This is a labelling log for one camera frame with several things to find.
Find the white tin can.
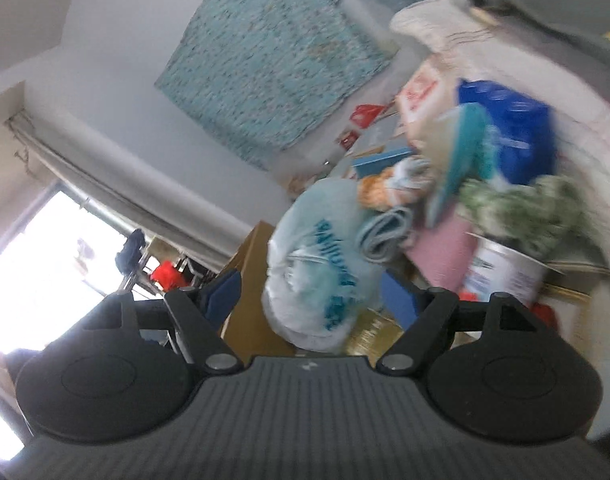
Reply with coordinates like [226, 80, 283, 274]
[462, 232, 561, 311]

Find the pink white plastic bag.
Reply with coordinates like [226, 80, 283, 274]
[395, 60, 458, 148]

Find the pink sponge cloth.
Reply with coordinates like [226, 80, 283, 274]
[405, 207, 481, 291]

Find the blue white box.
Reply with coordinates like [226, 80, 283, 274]
[352, 147, 413, 176]

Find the teal floral cloth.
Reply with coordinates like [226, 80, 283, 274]
[155, 0, 401, 171]

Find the white woven blanket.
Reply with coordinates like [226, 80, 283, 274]
[390, 0, 610, 281]

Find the grey cloth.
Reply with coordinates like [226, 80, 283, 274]
[465, 0, 610, 106]

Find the light blue rolled cloth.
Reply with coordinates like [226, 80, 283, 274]
[357, 205, 416, 263]

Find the green white patterned cloth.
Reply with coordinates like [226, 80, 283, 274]
[457, 175, 586, 261]

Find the white plastic bag teal print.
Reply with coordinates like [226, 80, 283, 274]
[262, 177, 386, 351]

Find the red plastic bag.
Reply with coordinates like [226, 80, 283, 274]
[350, 104, 386, 128]

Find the gold foil packet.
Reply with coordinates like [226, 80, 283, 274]
[342, 307, 406, 358]

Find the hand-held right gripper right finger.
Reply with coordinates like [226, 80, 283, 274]
[377, 271, 541, 376]

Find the red bag on wheelchair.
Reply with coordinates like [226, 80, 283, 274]
[150, 260, 186, 291]

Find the blue plastic packet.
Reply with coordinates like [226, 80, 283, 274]
[457, 80, 558, 188]

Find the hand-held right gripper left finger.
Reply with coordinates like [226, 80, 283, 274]
[82, 270, 243, 374]

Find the orange striped cloth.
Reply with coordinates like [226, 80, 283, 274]
[357, 157, 431, 211]

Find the dark blue garment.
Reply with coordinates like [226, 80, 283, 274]
[115, 229, 146, 273]

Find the brown cardboard box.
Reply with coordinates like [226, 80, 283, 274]
[220, 222, 306, 358]

